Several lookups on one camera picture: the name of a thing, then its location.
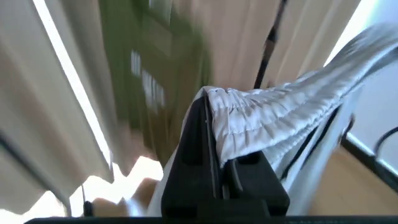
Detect black cable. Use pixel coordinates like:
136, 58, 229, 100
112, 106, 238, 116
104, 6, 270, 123
374, 126, 398, 156

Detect black clothes rack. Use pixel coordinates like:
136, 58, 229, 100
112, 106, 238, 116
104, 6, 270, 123
0, 0, 289, 218

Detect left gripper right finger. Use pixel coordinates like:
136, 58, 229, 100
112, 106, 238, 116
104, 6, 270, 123
223, 151, 291, 218

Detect green shirt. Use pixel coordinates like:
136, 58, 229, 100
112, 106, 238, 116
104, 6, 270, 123
98, 0, 215, 167

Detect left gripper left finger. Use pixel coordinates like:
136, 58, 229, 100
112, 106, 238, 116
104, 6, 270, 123
160, 90, 224, 218

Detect beige curtain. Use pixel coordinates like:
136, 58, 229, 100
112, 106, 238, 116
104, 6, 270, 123
0, 0, 361, 215

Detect pale grey shorts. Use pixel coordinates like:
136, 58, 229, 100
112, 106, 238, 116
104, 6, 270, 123
146, 23, 398, 217

